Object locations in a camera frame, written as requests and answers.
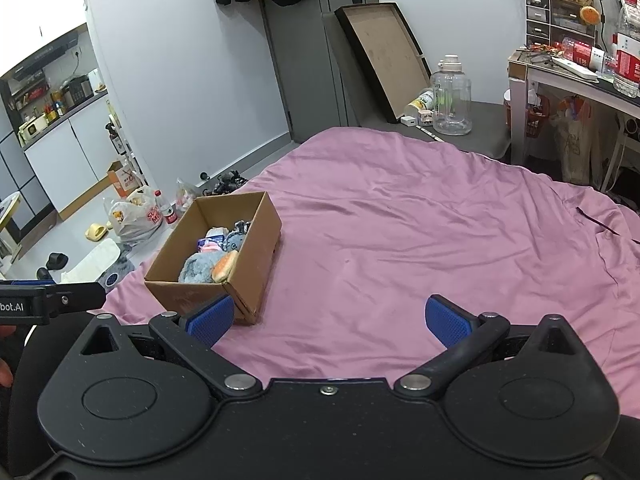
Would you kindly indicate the clear plastic bag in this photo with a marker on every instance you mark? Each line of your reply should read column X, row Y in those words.
column 186, row 196

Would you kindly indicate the dark tangled gear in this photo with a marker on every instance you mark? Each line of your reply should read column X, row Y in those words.
column 225, row 183

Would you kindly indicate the grey door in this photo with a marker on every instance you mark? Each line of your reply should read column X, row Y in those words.
column 310, row 60

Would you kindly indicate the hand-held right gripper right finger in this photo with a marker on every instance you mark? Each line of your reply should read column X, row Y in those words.
column 442, row 322

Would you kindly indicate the white ruler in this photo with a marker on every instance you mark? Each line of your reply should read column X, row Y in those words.
column 430, row 135

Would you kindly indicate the person's left hand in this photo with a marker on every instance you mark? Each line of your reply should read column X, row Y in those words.
column 5, row 374

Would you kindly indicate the pink bed sheet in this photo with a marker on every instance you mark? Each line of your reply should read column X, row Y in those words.
column 400, row 235

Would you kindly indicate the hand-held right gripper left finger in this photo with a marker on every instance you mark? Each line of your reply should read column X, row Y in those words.
column 210, row 317

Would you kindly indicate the small cardboard box orange print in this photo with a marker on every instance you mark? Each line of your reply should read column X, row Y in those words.
column 120, row 180

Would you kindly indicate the black framed brown board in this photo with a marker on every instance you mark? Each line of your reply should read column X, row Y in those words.
column 385, row 55

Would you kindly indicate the pack of water bottles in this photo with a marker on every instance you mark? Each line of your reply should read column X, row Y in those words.
column 627, row 50

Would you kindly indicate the burger plush toy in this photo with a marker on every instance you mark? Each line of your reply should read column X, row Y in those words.
column 225, row 266

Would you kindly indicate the black spray bottle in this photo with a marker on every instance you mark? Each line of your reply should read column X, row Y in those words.
column 116, row 140

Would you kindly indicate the red basket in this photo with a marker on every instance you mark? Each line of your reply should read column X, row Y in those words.
column 535, row 120

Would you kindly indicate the blue snack packet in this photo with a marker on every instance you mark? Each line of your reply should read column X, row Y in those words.
column 212, row 240

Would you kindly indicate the white floor mat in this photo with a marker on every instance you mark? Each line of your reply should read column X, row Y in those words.
column 92, row 260

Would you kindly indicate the white desk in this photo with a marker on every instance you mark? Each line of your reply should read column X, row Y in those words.
column 520, row 85

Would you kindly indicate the white power strip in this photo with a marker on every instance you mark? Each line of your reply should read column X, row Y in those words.
column 632, row 126
column 575, row 68

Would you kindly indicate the orange plush toy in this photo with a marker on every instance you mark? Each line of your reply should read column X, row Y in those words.
column 589, row 15

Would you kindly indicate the grey low platform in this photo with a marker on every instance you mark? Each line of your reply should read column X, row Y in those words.
column 480, row 125

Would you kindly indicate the black slipper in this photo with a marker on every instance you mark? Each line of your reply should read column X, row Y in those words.
column 44, row 273
column 57, row 260

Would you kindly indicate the white kitchen cabinet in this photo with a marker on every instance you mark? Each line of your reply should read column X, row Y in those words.
column 70, row 160

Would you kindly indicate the red label water bottle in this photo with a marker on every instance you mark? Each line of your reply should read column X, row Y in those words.
column 587, row 55

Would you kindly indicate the white charger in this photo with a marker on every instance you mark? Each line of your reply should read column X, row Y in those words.
column 408, row 121

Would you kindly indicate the white bottle with yellow lid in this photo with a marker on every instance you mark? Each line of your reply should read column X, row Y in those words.
column 417, row 105

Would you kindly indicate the beige paper bag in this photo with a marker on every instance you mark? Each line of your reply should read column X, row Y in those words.
column 577, row 150

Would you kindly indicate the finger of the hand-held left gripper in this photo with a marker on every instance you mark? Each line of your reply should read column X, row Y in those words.
column 75, row 297

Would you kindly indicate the clear plastic water jug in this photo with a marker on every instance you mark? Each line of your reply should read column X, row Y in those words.
column 451, row 100

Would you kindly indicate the yellow slipper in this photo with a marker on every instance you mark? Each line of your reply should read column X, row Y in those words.
column 96, row 233

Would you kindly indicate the grey fluffy plush toy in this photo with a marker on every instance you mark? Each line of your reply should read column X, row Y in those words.
column 197, row 267

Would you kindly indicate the grey drawer organiser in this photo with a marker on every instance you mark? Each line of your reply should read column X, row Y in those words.
column 557, row 20

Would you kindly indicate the red capped water bottle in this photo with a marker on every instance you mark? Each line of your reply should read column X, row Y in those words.
column 166, row 208

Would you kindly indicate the white plastic bag red print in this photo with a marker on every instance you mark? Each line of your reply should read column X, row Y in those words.
column 132, row 217

